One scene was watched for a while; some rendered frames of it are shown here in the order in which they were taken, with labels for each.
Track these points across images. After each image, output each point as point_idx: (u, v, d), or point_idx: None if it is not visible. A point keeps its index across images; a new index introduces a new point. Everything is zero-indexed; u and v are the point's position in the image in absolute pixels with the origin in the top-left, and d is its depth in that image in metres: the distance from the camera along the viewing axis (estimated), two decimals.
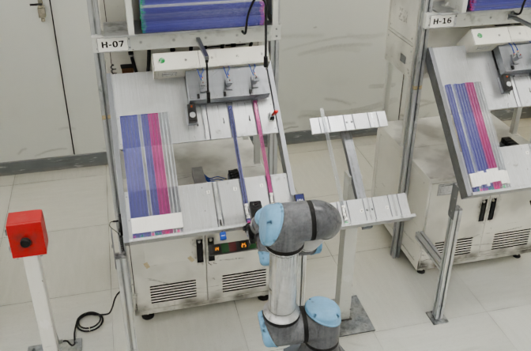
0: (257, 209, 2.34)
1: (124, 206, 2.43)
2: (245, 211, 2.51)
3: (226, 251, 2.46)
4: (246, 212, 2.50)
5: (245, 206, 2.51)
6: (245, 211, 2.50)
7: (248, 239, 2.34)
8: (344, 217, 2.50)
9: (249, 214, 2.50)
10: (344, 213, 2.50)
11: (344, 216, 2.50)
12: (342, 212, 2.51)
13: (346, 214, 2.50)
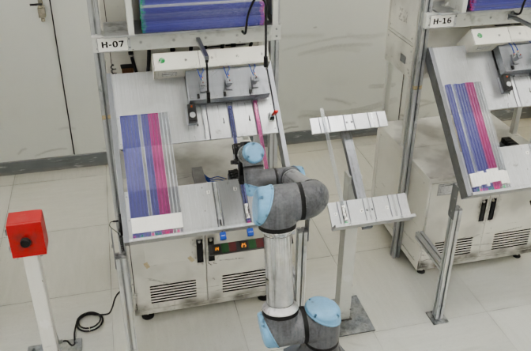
0: None
1: (124, 206, 2.43)
2: (245, 211, 2.51)
3: (226, 251, 2.46)
4: (246, 212, 2.50)
5: (245, 206, 2.51)
6: (245, 211, 2.50)
7: None
8: (344, 217, 2.50)
9: (249, 214, 2.50)
10: (344, 213, 2.50)
11: (344, 216, 2.50)
12: (342, 212, 2.51)
13: (346, 214, 2.50)
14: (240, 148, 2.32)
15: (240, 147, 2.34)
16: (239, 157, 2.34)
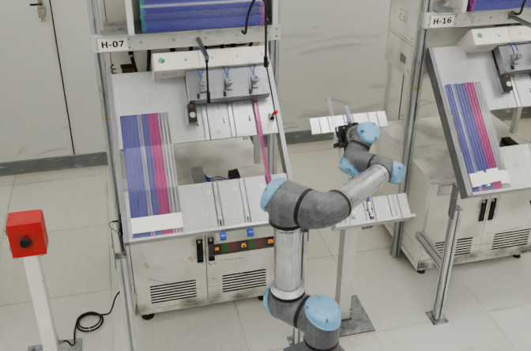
0: None
1: (124, 206, 2.43)
2: (368, 209, 2.53)
3: (226, 251, 2.46)
4: (369, 210, 2.52)
5: (368, 205, 2.53)
6: (368, 209, 2.53)
7: None
8: (352, 210, 2.41)
9: (372, 213, 2.52)
10: None
11: (352, 209, 2.41)
12: None
13: (353, 208, 2.41)
14: (351, 129, 2.24)
15: (350, 128, 2.26)
16: (348, 138, 2.26)
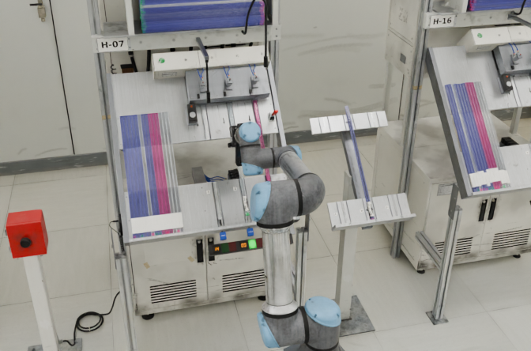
0: None
1: (124, 206, 2.43)
2: (368, 209, 2.53)
3: (226, 251, 2.46)
4: (369, 210, 2.52)
5: (368, 205, 2.53)
6: (368, 209, 2.53)
7: None
8: (245, 207, 2.51)
9: (372, 213, 2.52)
10: (246, 204, 2.51)
11: (246, 206, 2.51)
12: (243, 202, 2.52)
13: (247, 205, 2.51)
14: (237, 129, 2.35)
15: (238, 128, 2.37)
16: (235, 137, 2.36)
